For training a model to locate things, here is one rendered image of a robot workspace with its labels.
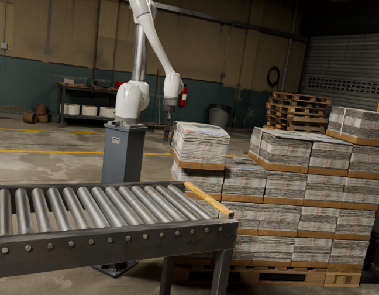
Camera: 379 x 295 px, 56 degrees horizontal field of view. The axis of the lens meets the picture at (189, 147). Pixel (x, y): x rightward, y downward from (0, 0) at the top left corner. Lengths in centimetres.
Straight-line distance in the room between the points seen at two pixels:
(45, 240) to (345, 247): 218
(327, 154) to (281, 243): 69
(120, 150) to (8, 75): 633
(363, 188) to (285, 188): 58
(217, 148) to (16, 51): 677
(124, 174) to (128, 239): 105
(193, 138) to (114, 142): 54
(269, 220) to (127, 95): 125
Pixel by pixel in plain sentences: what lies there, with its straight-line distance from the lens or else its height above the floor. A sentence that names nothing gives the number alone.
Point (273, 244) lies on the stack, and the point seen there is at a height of 31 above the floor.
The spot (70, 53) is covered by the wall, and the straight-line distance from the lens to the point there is 858.
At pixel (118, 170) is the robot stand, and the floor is 72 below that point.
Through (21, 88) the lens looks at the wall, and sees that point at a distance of 851.
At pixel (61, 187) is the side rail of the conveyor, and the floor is 80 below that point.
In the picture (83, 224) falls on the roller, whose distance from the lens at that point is 137.
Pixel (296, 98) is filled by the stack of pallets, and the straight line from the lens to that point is 866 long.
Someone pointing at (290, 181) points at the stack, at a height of 77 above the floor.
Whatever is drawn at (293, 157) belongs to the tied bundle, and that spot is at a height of 93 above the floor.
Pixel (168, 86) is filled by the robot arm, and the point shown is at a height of 128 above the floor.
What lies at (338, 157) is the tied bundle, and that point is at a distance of 262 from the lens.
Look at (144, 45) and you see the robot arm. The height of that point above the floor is 153.
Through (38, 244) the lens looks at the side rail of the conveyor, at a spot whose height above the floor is 78.
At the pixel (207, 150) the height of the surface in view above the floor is 95.
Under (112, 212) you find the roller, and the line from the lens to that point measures 148.
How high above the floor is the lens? 136
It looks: 11 degrees down
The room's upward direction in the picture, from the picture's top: 8 degrees clockwise
